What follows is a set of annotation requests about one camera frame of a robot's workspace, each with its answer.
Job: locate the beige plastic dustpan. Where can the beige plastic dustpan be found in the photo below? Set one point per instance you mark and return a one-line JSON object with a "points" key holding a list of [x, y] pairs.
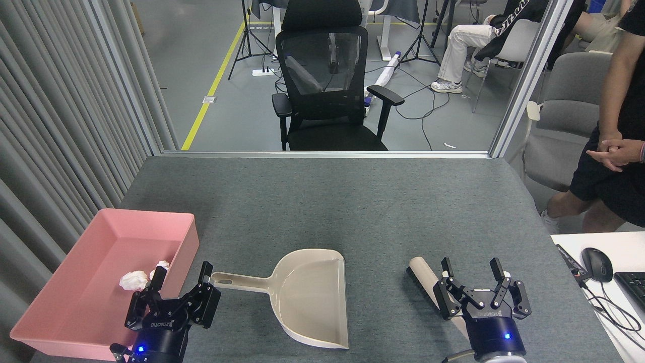
{"points": [[312, 297]]}

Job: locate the silver table rail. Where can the silver table rail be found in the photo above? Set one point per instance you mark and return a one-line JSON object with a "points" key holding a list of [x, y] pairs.
{"points": [[322, 154]]}

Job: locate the white side desk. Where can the white side desk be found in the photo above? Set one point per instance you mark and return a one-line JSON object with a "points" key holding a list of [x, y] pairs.
{"points": [[620, 247]]}

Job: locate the black mesh office chair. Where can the black mesh office chair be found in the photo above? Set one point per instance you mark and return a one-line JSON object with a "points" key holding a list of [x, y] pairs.
{"points": [[327, 136]]}

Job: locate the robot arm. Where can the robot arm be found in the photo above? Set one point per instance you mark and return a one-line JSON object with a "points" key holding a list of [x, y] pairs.
{"points": [[499, 361]]}

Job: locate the white plastic chair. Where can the white plastic chair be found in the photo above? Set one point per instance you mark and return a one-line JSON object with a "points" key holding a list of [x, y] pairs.
{"points": [[526, 40]]}

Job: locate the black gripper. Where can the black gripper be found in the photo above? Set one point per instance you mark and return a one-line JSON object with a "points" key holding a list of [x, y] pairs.
{"points": [[158, 340], [496, 335]]}

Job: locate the pink plastic bin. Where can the pink plastic bin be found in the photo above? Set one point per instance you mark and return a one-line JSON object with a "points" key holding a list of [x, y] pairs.
{"points": [[90, 312]]}

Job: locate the person's right hand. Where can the person's right hand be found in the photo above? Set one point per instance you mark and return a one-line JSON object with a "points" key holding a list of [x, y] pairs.
{"points": [[604, 160]]}

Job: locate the white power strip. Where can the white power strip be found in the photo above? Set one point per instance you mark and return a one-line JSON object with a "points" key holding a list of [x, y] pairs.
{"points": [[263, 72]]}

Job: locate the person's left hand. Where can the person's left hand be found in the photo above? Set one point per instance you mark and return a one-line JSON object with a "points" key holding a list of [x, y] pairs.
{"points": [[630, 151]]}

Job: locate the grey pleated curtain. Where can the grey pleated curtain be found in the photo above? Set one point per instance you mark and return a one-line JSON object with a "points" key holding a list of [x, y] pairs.
{"points": [[50, 101]]}

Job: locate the grey upholstered chair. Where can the grey upholstered chair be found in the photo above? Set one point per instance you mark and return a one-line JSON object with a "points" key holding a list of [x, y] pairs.
{"points": [[569, 116]]}

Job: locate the beige hand brush black bristles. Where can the beige hand brush black bristles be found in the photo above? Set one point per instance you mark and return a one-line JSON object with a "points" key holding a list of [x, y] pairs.
{"points": [[423, 272]]}

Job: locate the silver frame post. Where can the silver frame post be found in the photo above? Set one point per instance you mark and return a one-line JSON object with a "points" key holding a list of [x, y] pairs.
{"points": [[524, 85], [126, 75]]}

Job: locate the black box with red button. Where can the black box with red button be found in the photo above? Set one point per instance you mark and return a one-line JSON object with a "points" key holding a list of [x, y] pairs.
{"points": [[572, 262]]}

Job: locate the person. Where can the person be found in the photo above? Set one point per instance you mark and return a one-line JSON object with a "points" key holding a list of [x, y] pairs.
{"points": [[453, 50], [612, 191], [599, 30]]}

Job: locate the black tripod stand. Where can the black tripod stand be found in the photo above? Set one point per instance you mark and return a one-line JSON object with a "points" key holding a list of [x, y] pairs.
{"points": [[247, 25], [424, 15]]}

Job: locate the white paper ball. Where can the white paper ball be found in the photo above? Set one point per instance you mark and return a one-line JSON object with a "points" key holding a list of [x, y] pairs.
{"points": [[162, 263], [133, 281]]}

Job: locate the dark grey desk cloth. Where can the dark grey desk cloth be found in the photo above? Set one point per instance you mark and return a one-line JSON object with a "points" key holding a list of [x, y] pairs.
{"points": [[403, 10]]}

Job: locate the black keyboard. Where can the black keyboard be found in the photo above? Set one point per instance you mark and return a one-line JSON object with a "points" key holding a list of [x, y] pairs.
{"points": [[632, 290]]}

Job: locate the black computer mouse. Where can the black computer mouse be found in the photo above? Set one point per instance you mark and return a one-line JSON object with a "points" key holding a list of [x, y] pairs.
{"points": [[597, 264]]}

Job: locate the white roll with blue ends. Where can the white roll with blue ends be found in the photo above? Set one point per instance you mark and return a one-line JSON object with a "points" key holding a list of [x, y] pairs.
{"points": [[388, 73]]}

